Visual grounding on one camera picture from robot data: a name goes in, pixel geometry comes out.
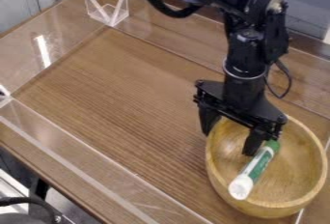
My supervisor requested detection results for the green white marker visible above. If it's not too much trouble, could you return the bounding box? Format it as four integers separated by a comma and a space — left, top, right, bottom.
228, 140, 279, 201

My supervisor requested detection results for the clear acrylic corner bracket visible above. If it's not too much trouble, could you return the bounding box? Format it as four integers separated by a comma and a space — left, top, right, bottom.
84, 0, 128, 27

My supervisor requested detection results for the brown wooden bowl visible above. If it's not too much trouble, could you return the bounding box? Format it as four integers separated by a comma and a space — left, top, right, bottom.
205, 117, 327, 219

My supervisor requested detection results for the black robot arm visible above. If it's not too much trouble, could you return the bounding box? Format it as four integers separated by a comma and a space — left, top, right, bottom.
148, 0, 288, 156

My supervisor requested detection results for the clear acrylic tray wall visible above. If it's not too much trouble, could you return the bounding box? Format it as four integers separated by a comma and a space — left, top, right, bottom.
0, 96, 211, 224

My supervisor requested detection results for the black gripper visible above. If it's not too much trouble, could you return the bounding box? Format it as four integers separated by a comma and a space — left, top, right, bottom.
193, 79, 288, 156

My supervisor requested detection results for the black cable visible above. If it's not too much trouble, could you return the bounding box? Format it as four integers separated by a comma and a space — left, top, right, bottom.
0, 196, 58, 224

